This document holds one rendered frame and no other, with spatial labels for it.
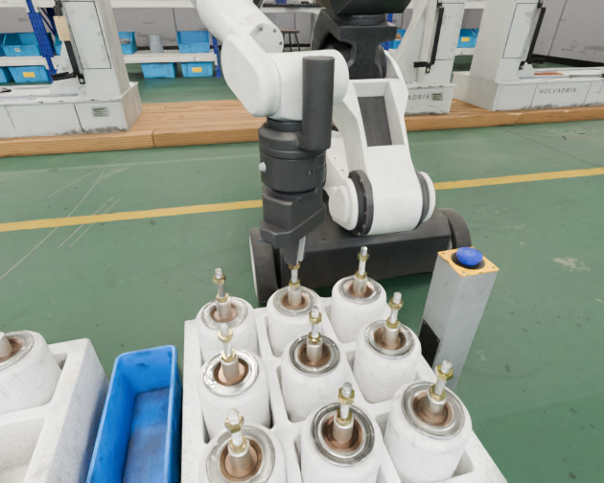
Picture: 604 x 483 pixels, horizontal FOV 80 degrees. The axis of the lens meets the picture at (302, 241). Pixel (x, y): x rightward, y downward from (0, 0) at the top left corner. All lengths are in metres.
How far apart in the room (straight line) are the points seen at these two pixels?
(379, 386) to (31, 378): 0.51
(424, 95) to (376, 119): 1.79
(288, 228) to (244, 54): 0.21
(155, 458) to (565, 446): 0.74
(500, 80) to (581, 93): 0.65
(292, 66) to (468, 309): 0.48
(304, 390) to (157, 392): 0.41
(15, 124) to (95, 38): 0.64
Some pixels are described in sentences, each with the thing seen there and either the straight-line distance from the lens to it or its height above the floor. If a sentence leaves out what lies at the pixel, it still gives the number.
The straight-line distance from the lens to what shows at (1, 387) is 0.68.
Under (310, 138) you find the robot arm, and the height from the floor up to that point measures 0.55.
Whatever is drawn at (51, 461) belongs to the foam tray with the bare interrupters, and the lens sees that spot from 0.63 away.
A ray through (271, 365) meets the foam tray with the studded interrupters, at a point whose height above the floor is 0.18.
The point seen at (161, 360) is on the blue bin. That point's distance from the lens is 0.80.
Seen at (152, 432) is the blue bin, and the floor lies 0.00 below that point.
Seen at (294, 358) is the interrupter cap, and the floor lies 0.25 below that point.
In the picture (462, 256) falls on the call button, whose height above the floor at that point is 0.33.
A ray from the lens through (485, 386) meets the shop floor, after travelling 0.91.
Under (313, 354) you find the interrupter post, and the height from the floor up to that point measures 0.27.
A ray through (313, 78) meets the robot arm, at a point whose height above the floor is 0.61.
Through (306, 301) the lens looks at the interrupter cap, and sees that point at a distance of 0.62.
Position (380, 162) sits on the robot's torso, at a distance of 0.77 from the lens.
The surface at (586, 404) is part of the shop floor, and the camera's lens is 0.98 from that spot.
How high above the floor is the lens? 0.67
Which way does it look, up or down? 33 degrees down
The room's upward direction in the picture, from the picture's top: straight up
